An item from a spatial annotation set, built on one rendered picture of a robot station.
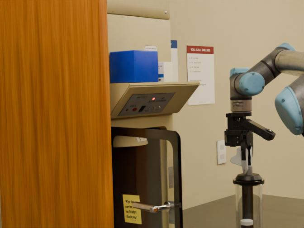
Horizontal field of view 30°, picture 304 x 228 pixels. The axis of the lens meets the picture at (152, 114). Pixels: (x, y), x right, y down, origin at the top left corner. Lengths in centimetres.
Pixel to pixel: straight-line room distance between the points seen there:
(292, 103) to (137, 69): 43
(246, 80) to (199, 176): 97
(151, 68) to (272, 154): 177
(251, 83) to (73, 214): 69
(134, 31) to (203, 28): 104
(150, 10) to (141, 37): 10
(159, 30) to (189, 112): 88
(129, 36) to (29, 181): 53
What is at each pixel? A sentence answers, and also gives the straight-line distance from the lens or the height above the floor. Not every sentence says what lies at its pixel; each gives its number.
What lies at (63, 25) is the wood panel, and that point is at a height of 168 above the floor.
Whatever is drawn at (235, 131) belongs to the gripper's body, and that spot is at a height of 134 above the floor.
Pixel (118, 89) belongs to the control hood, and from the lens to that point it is 156.
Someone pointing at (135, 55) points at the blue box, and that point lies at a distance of 156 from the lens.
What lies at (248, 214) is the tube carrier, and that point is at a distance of 199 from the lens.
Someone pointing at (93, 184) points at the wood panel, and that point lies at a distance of 155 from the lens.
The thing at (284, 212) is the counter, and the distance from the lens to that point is 253.
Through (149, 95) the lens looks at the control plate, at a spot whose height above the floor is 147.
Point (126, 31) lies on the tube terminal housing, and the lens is 170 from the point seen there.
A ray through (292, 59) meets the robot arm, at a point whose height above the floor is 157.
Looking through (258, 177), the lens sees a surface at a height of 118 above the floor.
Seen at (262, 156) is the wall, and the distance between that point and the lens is 318.
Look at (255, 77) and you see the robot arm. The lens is 184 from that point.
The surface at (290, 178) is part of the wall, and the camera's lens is 347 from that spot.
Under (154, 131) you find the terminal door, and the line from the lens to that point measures 144.
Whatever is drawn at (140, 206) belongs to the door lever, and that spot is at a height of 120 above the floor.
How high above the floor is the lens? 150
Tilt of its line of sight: 3 degrees down
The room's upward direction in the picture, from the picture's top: 2 degrees counter-clockwise
